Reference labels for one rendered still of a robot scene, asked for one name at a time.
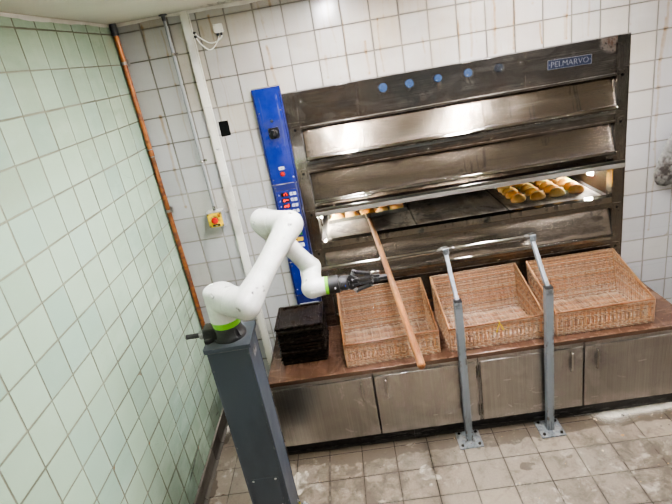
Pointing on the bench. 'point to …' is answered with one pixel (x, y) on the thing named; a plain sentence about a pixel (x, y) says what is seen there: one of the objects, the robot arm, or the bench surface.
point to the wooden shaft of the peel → (398, 300)
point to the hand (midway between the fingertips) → (380, 277)
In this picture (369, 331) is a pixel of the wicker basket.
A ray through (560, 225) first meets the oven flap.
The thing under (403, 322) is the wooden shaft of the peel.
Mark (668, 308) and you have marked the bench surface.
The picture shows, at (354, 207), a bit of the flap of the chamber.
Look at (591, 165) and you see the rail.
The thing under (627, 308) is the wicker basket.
